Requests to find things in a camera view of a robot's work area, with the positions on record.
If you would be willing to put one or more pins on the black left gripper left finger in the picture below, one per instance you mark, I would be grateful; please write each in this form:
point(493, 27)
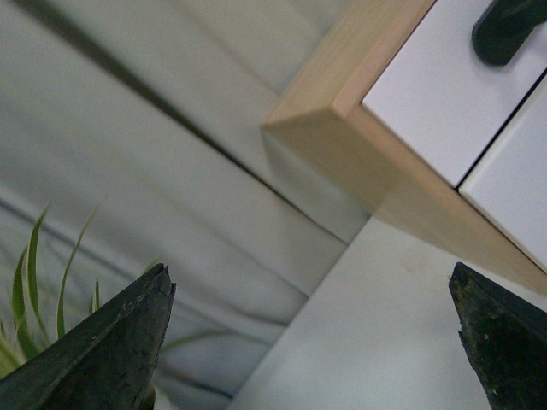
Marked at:
point(105, 362)

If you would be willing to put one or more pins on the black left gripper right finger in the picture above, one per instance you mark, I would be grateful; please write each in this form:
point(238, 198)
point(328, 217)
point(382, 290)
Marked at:
point(504, 338)

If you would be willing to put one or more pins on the white drawer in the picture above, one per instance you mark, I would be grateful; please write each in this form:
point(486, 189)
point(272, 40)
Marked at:
point(439, 98)
point(508, 185)

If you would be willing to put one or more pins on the light wooden drawer cabinet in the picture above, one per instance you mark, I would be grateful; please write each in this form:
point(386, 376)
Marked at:
point(320, 117)

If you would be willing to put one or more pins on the white plastic flower pot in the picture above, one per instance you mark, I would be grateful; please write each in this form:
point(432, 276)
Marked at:
point(157, 400)

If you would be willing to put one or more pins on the green spider plant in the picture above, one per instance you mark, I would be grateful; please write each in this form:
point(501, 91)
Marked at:
point(30, 337)

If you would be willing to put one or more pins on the grey curtain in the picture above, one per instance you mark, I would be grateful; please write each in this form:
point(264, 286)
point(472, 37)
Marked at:
point(136, 126)

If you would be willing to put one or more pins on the black drawer handle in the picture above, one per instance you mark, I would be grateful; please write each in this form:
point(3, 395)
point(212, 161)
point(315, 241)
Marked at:
point(504, 27)

